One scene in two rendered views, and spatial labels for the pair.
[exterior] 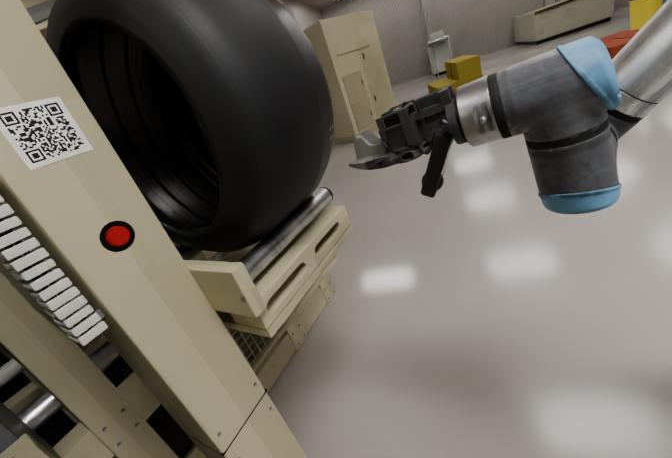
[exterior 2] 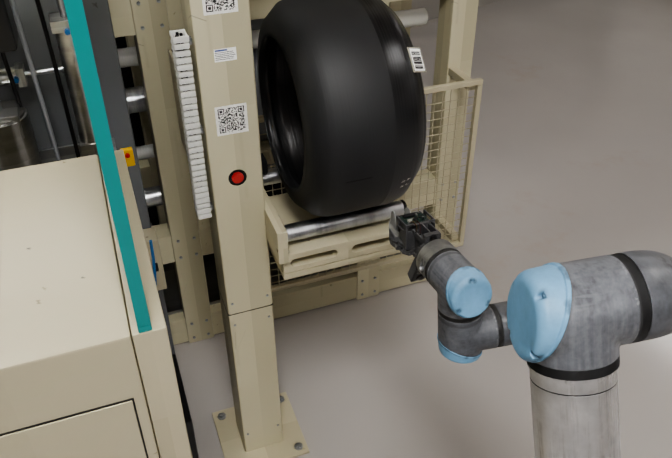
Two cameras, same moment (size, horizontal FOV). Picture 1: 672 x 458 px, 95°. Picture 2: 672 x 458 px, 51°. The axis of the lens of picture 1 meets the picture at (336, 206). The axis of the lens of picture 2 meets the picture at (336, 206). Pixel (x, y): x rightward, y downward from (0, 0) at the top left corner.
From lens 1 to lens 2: 1.25 m
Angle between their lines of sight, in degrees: 32
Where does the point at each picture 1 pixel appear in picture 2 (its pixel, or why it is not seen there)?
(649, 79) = not seen: hidden behind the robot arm
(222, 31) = (335, 119)
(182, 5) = (322, 96)
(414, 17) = not seen: outside the picture
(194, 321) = (251, 238)
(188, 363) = (236, 257)
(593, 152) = (447, 328)
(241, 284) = (279, 243)
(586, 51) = (455, 282)
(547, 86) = (439, 281)
